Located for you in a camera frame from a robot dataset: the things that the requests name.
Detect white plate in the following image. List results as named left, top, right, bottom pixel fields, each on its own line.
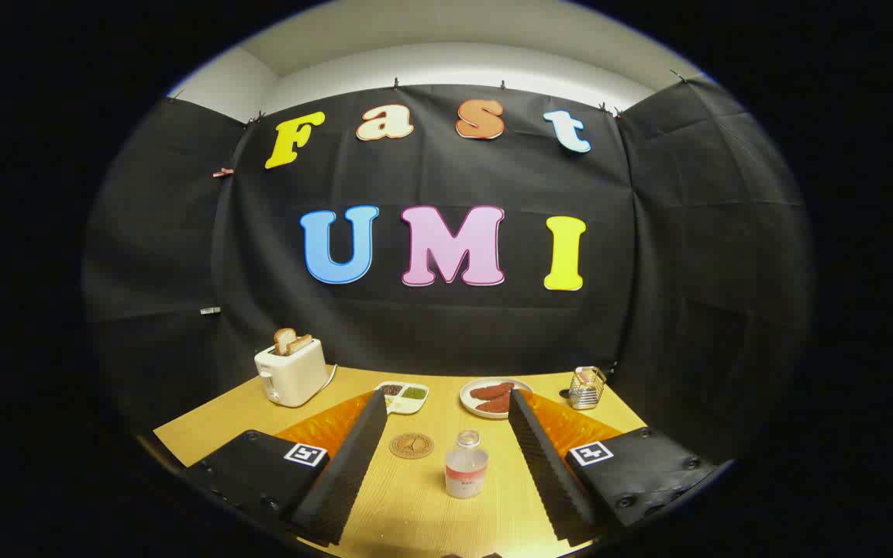
left=460, top=377, right=534, bottom=420

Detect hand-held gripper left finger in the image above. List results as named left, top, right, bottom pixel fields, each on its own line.
left=183, top=389, right=389, bottom=547

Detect white toaster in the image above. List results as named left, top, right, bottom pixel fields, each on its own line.
left=254, top=339, right=331, bottom=408

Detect clear juice bottle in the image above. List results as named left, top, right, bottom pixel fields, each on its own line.
left=445, top=430, right=489, bottom=499

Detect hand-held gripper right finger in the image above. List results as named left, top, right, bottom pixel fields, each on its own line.
left=509, top=388, right=727, bottom=547

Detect round cork coaster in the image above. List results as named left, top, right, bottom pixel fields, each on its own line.
left=389, top=432, right=435, bottom=460

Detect wooden table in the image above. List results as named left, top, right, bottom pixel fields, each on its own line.
left=153, top=364, right=649, bottom=558

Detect metal wire basket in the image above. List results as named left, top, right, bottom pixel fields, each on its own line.
left=568, top=367, right=607, bottom=410

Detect white divided dish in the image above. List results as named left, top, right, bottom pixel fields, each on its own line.
left=375, top=381, right=430, bottom=415

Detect black backdrop cloth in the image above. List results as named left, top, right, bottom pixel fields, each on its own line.
left=82, top=74, right=815, bottom=466

